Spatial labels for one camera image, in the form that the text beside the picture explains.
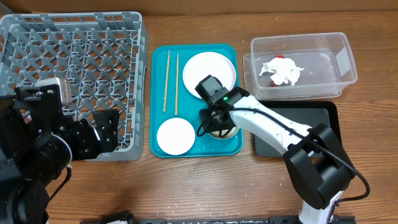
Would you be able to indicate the left wooden chopstick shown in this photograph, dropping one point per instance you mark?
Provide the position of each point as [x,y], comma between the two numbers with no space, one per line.
[166,82]

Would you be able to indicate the red snack wrapper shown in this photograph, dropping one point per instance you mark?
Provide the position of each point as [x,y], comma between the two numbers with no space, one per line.
[276,56]

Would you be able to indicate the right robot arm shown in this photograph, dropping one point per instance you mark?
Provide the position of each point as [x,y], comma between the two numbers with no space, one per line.
[318,166]

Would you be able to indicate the teal serving tray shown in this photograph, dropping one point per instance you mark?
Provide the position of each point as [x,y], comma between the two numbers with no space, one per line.
[188,105]

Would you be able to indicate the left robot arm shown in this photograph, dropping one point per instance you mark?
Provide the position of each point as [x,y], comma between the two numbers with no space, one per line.
[38,142]

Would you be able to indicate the pink shallow bowl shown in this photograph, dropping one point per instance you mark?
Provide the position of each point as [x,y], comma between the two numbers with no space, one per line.
[176,136]

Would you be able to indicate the white napkin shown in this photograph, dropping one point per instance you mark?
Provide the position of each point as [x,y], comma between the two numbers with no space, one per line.
[282,70]

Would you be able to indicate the wooden chopstick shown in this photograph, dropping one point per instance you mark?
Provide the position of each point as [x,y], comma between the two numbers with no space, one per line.
[166,82]
[177,85]

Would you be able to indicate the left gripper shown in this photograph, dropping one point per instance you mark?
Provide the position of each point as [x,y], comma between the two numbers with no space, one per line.
[91,149]

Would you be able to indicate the grey dishwasher rack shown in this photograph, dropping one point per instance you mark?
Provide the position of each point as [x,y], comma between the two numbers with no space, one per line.
[104,55]

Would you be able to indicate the clear plastic bin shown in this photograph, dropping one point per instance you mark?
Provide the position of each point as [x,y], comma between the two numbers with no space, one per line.
[327,60]

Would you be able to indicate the black rectangular tray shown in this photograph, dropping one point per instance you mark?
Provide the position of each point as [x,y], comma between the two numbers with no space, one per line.
[311,113]

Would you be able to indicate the grey bowl with rice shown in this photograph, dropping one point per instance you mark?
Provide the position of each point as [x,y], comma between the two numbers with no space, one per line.
[222,132]

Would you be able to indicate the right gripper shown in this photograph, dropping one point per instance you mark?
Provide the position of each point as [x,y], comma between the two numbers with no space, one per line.
[216,117]

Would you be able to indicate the white round plate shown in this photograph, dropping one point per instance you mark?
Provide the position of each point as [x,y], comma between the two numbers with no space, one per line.
[208,63]

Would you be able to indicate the right wooden chopstick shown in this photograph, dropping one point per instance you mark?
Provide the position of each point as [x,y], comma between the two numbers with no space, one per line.
[177,85]

